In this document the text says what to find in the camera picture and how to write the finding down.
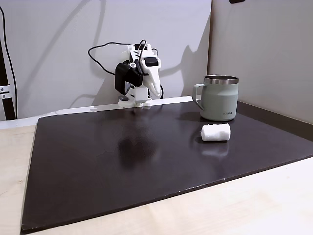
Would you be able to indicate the black camera box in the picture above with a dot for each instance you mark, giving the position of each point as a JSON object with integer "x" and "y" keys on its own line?
{"x": 124, "y": 77}

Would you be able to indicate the sage green steel mug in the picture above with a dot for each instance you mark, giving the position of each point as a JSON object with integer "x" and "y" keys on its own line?
{"x": 220, "y": 100}

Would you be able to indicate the white pole clamp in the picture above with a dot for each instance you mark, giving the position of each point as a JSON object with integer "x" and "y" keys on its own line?
{"x": 5, "y": 91}

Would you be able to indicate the black stand pole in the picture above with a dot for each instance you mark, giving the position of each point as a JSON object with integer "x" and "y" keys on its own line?
{"x": 6, "y": 105}

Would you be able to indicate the black wall fixture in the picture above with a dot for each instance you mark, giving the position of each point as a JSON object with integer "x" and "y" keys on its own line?
{"x": 237, "y": 1}

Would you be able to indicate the black table mat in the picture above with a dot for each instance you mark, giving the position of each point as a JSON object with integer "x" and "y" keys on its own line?
{"x": 122, "y": 159}

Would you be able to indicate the white gauze roll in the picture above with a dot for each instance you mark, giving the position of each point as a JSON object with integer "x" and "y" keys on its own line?
{"x": 216, "y": 132}

